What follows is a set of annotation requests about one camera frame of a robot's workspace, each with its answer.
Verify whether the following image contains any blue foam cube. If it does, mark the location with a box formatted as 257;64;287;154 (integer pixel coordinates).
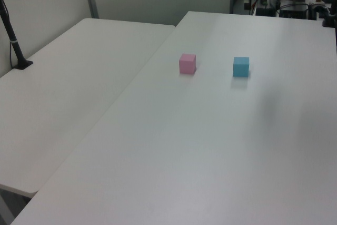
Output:
232;56;250;77

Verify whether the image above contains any pink foam cube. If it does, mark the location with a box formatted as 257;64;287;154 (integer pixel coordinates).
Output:
179;53;197;75

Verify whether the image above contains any small black box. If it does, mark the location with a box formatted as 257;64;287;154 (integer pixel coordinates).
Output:
255;7;276;17

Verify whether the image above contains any black electronics box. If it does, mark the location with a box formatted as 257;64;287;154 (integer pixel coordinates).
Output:
279;3;309;20

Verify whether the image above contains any black table clamp with pole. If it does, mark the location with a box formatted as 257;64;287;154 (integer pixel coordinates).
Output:
322;0;337;28

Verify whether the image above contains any thin black stand cable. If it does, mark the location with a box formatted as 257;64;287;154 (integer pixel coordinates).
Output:
9;41;19;69

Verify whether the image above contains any black camera stand pole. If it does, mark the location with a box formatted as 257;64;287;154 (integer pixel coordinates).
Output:
0;0;34;71

